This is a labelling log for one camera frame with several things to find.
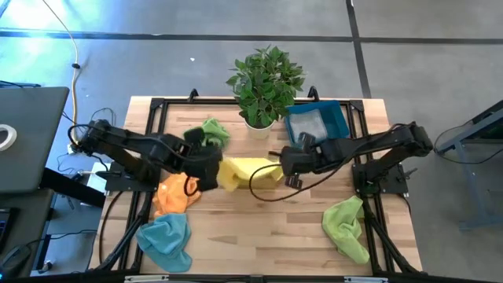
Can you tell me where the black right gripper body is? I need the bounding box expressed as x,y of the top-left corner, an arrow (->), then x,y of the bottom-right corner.
280,143 -> 318,178

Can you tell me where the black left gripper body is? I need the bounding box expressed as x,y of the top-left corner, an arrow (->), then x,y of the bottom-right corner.
182,143 -> 225,181

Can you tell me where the grey microfiber towel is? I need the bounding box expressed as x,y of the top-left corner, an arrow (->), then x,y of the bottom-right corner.
288,108 -> 329,147

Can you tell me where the dark green microfiber towel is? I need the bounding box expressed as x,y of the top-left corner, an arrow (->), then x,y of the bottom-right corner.
182,117 -> 232,151

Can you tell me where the orange microfiber towel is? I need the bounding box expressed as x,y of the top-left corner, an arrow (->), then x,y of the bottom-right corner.
152,171 -> 203,219

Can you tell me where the yellow microfiber towel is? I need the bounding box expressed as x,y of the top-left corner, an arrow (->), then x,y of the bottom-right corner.
216,156 -> 285,194

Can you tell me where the lime green microfiber towel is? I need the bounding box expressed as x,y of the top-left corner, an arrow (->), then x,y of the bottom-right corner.
321,195 -> 372,266

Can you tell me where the blue microfiber towel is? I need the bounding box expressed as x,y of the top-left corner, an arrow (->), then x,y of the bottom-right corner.
134,212 -> 194,274

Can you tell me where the blue plastic basket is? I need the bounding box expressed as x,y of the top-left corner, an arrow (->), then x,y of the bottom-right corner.
284,99 -> 351,149

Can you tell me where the white plant pot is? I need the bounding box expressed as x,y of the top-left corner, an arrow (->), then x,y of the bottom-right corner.
243,116 -> 277,141

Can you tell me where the green leafy plant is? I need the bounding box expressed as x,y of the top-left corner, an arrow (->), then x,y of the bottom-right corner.
225,43 -> 307,129

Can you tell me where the white label strip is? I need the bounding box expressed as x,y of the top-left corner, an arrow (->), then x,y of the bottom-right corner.
124,274 -> 171,283
344,276 -> 390,283

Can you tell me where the grey laptop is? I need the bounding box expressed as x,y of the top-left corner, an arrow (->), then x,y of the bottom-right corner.
0,86 -> 71,194

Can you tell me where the blue-grey metal stand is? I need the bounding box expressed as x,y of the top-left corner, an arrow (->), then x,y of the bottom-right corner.
433,99 -> 503,231

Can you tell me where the black side desk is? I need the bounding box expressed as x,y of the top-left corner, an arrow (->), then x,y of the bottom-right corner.
0,167 -> 108,278

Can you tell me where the white tape roll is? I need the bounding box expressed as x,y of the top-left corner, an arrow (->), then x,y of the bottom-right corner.
0,123 -> 18,153

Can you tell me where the black keyboard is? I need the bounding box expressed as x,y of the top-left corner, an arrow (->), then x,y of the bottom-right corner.
0,208 -> 17,253

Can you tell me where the black computer mouse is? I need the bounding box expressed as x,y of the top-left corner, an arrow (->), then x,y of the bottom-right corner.
0,244 -> 32,278

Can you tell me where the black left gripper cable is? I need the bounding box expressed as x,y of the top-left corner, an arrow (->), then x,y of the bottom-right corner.
183,175 -> 201,198

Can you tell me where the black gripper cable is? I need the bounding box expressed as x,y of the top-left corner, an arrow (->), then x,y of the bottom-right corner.
248,148 -> 355,203
183,175 -> 201,198

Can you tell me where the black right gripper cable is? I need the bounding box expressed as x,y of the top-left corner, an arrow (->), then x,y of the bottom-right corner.
248,148 -> 355,203

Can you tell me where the black metal table frame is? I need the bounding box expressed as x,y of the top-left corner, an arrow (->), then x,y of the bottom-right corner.
88,85 -> 424,283

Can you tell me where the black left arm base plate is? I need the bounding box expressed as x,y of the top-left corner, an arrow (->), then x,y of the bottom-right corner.
95,160 -> 159,194

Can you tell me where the thin black floor cable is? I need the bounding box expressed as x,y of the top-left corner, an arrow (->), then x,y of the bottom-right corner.
57,106 -> 123,176

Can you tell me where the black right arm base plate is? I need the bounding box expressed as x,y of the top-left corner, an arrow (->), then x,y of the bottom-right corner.
351,160 -> 410,197

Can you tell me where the black looped floor cable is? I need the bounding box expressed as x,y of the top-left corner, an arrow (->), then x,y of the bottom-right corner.
432,119 -> 503,166

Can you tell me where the yellow floor cable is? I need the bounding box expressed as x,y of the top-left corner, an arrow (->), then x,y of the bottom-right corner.
40,0 -> 82,123

